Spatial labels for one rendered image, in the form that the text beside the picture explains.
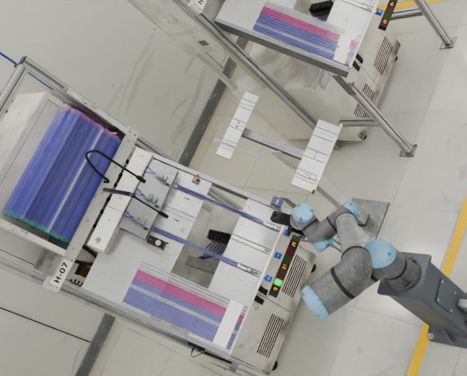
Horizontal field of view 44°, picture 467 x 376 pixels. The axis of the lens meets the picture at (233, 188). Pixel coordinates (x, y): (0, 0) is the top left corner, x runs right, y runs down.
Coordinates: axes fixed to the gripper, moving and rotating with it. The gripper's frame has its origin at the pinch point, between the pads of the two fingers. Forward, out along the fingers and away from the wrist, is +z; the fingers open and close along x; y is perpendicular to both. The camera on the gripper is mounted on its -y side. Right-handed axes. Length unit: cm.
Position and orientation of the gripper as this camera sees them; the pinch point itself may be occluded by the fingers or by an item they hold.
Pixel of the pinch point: (289, 229)
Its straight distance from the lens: 252.9
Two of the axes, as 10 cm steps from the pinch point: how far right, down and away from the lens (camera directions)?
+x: 4.0, -8.8, 2.6
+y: 9.2, 3.8, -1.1
